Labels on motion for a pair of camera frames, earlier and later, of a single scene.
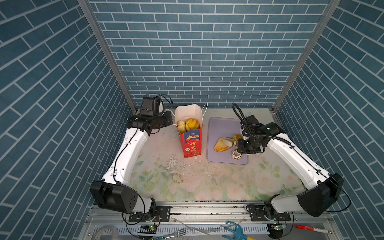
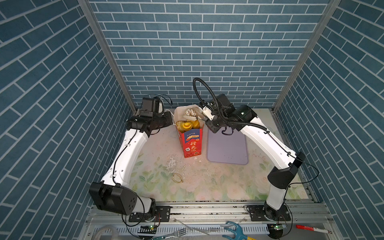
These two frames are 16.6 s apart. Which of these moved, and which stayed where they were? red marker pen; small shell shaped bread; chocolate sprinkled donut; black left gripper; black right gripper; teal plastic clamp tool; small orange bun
Moved: small orange bun; chocolate sprinkled donut; black right gripper
Stayed: small shell shaped bread; red marker pen; black left gripper; teal plastic clamp tool
